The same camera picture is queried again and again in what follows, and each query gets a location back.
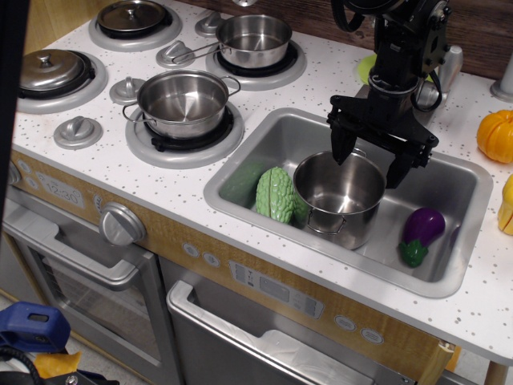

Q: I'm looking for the silver oven dial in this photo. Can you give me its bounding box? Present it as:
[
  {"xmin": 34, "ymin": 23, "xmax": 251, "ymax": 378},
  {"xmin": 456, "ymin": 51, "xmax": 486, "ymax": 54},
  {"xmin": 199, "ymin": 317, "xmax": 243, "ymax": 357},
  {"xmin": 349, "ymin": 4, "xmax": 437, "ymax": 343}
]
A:
[{"xmin": 99, "ymin": 202, "xmax": 147, "ymax": 246}]

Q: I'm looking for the orange toy pumpkin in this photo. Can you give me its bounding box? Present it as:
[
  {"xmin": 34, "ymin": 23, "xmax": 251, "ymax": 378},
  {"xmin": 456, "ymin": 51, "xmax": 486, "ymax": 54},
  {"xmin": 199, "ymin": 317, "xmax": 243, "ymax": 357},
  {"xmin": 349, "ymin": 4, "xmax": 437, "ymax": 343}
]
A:
[{"xmin": 476, "ymin": 110, "xmax": 512, "ymax": 164}]

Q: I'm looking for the back left pot lid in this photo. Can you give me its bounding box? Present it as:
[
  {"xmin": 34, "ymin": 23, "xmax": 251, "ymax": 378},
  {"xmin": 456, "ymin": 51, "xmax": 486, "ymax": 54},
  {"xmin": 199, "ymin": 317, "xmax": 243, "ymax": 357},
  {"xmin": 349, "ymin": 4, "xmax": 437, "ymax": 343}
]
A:
[{"xmin": 97, "ymin": 1, "xmax": 168, "ymax": 34}]

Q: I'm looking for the steel saucepan with wire handle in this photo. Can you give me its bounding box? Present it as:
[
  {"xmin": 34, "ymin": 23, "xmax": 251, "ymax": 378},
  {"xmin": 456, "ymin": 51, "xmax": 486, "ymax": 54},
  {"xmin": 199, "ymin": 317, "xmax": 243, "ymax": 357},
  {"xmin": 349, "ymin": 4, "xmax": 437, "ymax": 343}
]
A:
[{"xmin": 172, "ymin": 14, "xmax": 293, "ymax": 69}]

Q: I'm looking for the front left stove burner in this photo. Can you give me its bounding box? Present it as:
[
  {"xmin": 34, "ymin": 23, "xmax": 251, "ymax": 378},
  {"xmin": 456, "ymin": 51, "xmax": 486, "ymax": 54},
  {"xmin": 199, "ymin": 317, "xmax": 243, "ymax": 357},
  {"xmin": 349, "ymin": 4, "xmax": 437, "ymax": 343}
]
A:
[{"xmin": 17, "ymin": 53, "xmax": 108, "ymax": 115}]

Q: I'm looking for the steel two-handled pot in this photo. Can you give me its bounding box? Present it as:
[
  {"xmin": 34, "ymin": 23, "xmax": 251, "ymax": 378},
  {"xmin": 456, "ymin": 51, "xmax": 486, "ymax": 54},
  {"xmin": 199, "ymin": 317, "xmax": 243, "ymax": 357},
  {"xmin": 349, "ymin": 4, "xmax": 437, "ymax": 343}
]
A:
[{"xmin": 122, "ymin": 69, "xmax": 241, "ymax": 140}]

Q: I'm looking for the green plate behind faucet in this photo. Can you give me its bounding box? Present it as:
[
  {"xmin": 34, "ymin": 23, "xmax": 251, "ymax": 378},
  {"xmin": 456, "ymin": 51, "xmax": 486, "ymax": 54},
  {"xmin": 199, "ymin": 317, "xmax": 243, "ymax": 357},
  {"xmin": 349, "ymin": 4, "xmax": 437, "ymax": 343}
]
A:
[{"xmin": 357, "ymin": 54, "xmax": 377, "ymax": 85}]

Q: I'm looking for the yellow cloth on floor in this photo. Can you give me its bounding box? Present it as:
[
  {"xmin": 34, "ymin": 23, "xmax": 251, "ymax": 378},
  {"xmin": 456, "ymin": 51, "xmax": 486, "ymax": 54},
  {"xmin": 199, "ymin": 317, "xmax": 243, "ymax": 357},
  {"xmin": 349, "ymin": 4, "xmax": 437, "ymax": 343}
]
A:
[{"xmin": 34, "ymin": 351, "xmax": 82, "ymax": 379}]

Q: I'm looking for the pot lid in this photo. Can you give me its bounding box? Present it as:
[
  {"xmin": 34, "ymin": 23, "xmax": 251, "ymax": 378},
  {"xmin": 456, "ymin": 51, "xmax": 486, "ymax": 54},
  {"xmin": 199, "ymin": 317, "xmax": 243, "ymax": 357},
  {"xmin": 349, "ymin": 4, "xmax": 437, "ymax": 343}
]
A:
[
  {"xmin": 19, "ymin": 49, "xmax": 88, "ymax": 91},
  {"xmin": 97, "ymin": 1, "xmax": 168, "ymax": 34}
]

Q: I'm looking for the back left stove burner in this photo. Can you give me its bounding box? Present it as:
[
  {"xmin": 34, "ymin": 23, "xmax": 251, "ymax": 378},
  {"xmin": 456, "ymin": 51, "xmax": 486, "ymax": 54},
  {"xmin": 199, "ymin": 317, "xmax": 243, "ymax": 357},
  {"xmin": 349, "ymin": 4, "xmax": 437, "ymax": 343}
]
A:
[{"xmin": 88, "ymin": 4, "xmax": 182, "ymax": 52}]

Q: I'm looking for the back right stove burner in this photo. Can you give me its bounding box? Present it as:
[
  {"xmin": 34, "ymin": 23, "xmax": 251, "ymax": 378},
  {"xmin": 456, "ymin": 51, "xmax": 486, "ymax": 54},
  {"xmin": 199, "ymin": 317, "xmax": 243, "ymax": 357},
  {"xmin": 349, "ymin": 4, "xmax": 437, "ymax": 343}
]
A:
[{"xmin": 205, "ymin": 41, "xmax": 307, "ymax": 91}]

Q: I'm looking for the grey toy sink basin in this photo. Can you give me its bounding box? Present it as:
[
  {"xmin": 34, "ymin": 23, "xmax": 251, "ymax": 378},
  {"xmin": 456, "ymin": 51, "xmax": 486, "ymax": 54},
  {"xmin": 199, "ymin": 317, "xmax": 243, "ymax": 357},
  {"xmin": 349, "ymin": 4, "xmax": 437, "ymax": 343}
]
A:
[{"xmin": 204, "ymin": 108, "xmax": 493, "ymax": 298}]

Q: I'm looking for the yellow toy pepper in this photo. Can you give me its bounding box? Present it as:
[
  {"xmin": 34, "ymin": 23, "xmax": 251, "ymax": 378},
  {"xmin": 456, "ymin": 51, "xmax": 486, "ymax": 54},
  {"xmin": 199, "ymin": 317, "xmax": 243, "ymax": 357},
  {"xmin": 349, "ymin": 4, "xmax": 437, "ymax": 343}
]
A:
[{"xmin": 498, "ymin": 175, "xmax": 513, "ymax": 235}]

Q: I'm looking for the grey stove knob back middle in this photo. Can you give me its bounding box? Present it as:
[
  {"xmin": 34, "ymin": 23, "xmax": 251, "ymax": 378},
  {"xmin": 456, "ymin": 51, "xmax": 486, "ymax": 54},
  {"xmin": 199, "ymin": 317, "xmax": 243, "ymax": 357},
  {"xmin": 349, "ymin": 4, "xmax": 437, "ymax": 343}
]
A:
[{"xmin": 156, "ymin": 40, "xmax": 196, "ymax": 69}]

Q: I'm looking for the green bitter melon toy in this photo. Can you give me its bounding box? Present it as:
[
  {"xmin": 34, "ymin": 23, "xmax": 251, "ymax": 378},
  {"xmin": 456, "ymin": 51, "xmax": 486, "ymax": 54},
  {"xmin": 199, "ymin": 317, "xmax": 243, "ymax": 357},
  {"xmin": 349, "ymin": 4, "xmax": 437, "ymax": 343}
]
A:
[{"xmin": 256, "ymin": 167, "xmax": 309, "ymax": 224}]

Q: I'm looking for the stove burner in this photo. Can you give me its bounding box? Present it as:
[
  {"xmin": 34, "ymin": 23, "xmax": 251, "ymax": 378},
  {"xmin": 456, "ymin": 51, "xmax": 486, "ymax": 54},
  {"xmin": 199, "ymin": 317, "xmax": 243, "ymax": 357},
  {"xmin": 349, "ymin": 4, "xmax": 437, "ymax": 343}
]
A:
[
  {"xmin": 17, "ymin": 53, "xmax": 108, "ymax": 115},
  {"xmin": 88, "ymin": 4, "xmax": 182, "ymax": 52},
  {"xmin": 205, "ymin": 41, "xmax": 307, "ymax": 91},
  {"xmin": 125, "ymin": 103, "xmax": 244, "ymax": 169}
]

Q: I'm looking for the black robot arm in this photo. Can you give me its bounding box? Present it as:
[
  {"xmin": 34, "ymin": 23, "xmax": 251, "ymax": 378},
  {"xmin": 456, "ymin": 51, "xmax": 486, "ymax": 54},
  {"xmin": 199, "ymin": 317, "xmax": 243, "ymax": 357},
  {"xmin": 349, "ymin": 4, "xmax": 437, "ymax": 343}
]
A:
[{"xmin": 327, "ymin": 1, "xmax": 451, "ymax": 188}]

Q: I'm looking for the front left pot lid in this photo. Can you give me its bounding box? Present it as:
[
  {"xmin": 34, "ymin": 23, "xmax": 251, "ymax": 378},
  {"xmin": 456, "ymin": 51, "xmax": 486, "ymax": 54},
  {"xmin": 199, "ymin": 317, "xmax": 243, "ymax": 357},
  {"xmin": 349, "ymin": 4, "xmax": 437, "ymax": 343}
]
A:
[{"xmin": 19, "ymin": 49, "xmax": 88, "ymax": 91}]

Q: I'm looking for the silver toy faucet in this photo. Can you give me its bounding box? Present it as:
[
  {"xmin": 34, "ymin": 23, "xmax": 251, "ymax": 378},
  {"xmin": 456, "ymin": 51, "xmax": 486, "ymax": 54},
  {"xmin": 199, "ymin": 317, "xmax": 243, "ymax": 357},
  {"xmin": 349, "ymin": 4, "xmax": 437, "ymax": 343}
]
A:
[{"xmin": 350, "ymin": 46, "xmax": 463, "ymax": 127}]

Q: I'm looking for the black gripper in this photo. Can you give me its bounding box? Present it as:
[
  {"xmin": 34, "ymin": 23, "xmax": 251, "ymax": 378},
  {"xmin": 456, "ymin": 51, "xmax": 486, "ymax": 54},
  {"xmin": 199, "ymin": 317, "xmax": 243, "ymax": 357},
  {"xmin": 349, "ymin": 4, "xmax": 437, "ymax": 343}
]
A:
[{"xmin": 326, "ymin": 63, "xmax": 440, "ymax": 190}]

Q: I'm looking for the front right stove burner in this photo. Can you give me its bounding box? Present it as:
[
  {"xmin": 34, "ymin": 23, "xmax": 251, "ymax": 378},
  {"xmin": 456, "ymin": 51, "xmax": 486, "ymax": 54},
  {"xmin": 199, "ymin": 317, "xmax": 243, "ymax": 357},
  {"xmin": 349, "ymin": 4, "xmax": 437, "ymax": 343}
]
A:
[{"xmin": 125, "ymin": 103, "xmax": 244, "ymax": 169}]

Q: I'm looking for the grey post base right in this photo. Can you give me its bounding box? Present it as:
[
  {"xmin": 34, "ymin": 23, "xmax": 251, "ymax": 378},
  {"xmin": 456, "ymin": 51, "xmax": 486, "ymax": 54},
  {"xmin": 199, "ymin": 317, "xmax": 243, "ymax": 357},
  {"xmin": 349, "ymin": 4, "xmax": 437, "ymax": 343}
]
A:
[{"xmin": 491, "ymin": 59, "xmax": 513, "ymax": 103}]

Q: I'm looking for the silver oven door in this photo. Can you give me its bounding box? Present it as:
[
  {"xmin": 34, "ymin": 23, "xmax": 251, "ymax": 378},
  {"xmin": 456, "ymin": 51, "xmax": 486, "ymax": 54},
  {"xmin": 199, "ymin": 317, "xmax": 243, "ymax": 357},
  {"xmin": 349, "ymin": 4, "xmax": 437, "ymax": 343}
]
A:
[{"xmin": 3, "ymin": 187, "xmax": 183, "ymax": 384}]

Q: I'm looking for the grey stove knob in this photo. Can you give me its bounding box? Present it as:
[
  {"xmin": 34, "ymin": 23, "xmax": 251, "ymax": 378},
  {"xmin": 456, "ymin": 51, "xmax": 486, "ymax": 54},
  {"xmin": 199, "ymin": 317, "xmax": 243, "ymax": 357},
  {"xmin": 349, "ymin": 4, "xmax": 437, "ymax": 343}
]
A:
[
  {"xmin": 156, "ymin": 40, "xmax": 196, "ymax": 69},
  {"xmin": 195, "ymin": 11, "xmax": 224, "ymax": 38},
  {"xmin": 109, "ymin": 76, "xmax": 145, "ymax": 105},
  {"xmin": 53, "ymin": 116, "xmax": 103, "ymax": 150}
]

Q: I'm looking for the silver dial far left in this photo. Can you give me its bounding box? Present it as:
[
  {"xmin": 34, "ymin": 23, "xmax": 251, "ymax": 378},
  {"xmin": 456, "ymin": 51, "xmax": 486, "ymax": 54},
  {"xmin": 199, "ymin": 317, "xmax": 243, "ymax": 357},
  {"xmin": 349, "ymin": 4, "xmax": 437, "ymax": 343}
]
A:
[{"xmin": 7, "ymin": 161, "xmax": 22, "ymax": 185}]

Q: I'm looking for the black foreground pole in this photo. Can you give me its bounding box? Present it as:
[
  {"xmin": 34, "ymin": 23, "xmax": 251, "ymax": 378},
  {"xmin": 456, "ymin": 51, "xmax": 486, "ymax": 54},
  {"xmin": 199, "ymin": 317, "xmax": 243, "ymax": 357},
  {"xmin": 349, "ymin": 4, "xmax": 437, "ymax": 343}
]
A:
[{"xmin": 0, "ymin": 0, "xmax": 32, "ymax": 249}]

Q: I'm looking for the silver dishwasher door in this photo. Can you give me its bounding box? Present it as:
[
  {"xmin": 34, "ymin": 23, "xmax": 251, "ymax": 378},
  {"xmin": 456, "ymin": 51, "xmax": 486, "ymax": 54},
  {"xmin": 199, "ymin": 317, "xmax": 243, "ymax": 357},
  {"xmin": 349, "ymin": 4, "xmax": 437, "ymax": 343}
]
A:
[{"xmin": 167, "ymin": 281, "xmax": 414, "ymax": 384}]

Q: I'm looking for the blue clamp tool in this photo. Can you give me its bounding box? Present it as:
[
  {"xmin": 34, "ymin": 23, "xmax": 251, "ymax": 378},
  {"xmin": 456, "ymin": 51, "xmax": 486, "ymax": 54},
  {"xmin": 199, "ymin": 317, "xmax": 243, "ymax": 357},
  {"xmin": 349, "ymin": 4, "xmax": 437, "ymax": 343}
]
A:
[{"xmin": 1, "ymin": 302, "xmax": 71, "ymax": 353}]

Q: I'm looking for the purple eggplant toy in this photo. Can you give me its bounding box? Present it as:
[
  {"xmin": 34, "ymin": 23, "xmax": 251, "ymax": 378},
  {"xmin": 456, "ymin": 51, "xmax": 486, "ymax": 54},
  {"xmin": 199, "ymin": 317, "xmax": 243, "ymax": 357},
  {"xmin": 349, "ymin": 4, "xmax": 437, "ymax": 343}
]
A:
[{"xmin": 398, "ymin": 207, "xmax": 446, "ymax": 268}]

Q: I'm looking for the grey stove knob front left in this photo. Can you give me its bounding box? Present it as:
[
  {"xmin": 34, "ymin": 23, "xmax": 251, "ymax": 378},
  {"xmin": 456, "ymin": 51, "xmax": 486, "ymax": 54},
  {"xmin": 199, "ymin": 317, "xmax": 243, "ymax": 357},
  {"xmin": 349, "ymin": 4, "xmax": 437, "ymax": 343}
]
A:
[{"xmin": 53, "ymin": 116, "xmax": 103, "ymax": 150}]

